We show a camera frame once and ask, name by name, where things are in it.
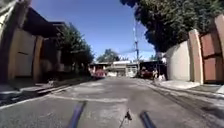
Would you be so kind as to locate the low pale buildings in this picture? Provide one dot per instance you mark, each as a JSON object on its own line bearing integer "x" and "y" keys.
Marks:
{"x": 120, "y": 68}

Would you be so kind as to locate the grey concrete road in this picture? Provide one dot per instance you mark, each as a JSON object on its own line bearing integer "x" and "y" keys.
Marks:
{"x": 110, "y": 91}

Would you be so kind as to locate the utility pole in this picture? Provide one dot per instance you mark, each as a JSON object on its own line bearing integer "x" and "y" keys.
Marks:
{"x": 136, "y": 50}

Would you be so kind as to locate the dark red vehicle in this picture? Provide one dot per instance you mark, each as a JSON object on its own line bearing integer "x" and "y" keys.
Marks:
{"x": 145, "y": 73}

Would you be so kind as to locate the dark green trees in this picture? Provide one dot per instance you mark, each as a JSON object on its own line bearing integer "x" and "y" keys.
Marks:
{"x": 75, "y": 50}

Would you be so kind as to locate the person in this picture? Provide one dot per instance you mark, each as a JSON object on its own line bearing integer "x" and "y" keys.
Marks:
{"x": 155, "y": 74}

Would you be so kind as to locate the robot's own part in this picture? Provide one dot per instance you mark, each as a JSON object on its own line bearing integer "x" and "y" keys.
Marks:
{"x": 76, "y": 115}
{"x": 147, "y": 120}

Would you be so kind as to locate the pale concrete pavement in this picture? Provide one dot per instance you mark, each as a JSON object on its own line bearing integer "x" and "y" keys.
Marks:
{"x": 181, "y": 85}

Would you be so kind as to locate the large dark tree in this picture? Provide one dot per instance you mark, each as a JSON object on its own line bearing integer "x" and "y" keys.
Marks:
{"x": 173, "y": 20}

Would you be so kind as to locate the building with brown gate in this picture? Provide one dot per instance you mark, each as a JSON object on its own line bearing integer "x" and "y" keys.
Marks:
{"x": 23, "y": 50}

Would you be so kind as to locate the grey concrete pavement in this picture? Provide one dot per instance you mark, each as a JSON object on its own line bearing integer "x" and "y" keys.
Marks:
{"x": 23, "y": 90}

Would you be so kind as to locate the pale wall with brown gate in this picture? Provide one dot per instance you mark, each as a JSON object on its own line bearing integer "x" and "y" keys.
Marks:
{"x": 200, "y": 56}

